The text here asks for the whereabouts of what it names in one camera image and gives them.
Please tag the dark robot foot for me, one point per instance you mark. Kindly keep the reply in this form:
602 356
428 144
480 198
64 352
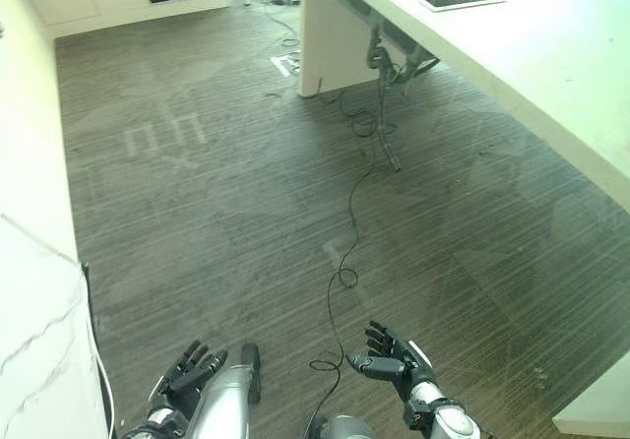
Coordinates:
252 372

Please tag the silver robot leg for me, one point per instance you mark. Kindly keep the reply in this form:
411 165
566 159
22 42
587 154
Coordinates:
224 399

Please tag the white kitchen island counter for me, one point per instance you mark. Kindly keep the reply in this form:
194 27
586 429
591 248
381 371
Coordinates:
472 45

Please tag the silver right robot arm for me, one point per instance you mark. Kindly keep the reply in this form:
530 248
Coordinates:
443 417

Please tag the black under-sink plumbing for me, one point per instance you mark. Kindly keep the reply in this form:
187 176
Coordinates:
398 62

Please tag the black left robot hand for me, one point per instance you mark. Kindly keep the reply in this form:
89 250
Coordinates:
183 375

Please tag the white floor power strip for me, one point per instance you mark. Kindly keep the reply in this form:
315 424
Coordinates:
288 64

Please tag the white marble counter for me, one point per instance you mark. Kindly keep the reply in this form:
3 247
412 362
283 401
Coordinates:
34 242

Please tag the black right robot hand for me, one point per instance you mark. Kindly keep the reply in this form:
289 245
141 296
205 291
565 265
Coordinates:
389 360

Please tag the silver robot torso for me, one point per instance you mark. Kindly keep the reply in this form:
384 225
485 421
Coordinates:
344 426

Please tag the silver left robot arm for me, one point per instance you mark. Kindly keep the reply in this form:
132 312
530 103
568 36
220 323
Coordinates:
157 421

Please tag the white low cabinet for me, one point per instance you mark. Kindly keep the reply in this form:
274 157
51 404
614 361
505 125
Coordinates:
593 399

